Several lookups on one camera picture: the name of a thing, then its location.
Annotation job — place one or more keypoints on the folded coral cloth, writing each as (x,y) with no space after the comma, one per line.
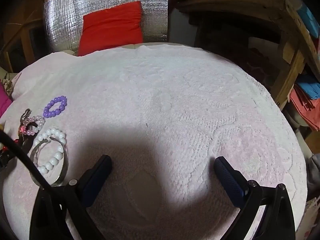
(307,108)

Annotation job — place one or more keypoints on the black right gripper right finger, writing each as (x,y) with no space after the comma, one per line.
(238,188)

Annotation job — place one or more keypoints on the blue cloth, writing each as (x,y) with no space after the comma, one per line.
(312,89)

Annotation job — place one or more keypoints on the magenta cushion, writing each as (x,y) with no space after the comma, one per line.
(5,100)

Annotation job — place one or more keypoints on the silver metal bangle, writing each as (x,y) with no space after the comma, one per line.
(60,156)

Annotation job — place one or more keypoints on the red cushion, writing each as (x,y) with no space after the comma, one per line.
(110,28)

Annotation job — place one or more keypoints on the silver foil insulation sheet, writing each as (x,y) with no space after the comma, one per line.
(63,20)

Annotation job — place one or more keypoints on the dark metal hair clip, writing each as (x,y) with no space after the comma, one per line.
(25,115)

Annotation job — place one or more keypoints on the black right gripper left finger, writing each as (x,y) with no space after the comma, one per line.
(85,190)

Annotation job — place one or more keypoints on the wooden shelf unit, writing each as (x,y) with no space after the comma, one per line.
(224,27)

